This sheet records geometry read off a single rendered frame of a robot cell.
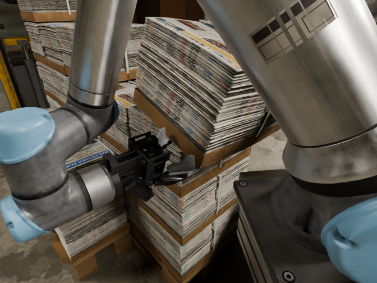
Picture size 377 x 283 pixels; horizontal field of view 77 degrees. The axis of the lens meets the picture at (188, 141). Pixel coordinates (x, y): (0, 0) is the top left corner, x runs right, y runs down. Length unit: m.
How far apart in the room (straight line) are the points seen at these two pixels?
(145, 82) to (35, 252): 1.22
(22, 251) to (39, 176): 1.29
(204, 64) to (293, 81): 0.31
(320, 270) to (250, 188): 0.18
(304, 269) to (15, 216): 0.40
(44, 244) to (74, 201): 1.21
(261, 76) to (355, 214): 0.11
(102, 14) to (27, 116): 0.16
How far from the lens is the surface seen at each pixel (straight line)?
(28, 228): 0.42
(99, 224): 1.22
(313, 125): 0.18
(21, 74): 2.34
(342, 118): 0.18
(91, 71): 0.39
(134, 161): 0.44
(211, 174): 0.83
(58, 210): 0.42
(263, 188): 0.50
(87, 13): 0.37
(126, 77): 1.17
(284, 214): 0.41
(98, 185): 0.43
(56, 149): 0.38
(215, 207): 0.97
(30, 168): 0.37
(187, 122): 0.50
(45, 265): 1.53
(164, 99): 0.56
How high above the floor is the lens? 1.13
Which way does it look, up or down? 29 degrees down
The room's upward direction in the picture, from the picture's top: straight up
